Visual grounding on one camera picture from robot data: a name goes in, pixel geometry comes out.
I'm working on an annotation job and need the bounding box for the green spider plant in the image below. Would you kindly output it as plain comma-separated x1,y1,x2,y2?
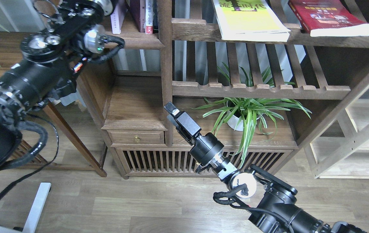
193,62,313,169

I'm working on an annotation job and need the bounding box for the yellow green cover book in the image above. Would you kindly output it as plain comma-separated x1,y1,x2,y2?
212,0,290,42

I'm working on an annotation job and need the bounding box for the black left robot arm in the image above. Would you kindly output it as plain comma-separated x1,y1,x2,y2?
0,0,125,171

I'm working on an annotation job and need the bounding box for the dark upright book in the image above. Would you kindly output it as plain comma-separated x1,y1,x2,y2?
152,0,159,34

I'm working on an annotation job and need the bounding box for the white plant pot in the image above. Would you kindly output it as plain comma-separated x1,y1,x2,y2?
227,115,244,131

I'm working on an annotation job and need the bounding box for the red white spine book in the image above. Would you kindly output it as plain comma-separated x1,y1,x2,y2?
144,0,154,35

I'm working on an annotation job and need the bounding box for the white lavender cover book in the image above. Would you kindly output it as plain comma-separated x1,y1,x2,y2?
110,0,128,34

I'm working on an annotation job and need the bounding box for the dark wooden bookshelf cabinet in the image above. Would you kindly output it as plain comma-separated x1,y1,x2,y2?
89,0,369,179

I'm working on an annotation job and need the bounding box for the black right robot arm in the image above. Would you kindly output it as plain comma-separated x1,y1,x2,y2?
165,102,363,233

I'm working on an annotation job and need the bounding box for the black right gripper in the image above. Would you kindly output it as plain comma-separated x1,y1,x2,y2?
164,102,224,168

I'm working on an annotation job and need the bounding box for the red cover book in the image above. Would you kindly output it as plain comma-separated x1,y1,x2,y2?
288,0,369,37

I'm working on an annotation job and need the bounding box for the brass drawer knob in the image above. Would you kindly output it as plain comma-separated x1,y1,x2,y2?
134,135,141,143

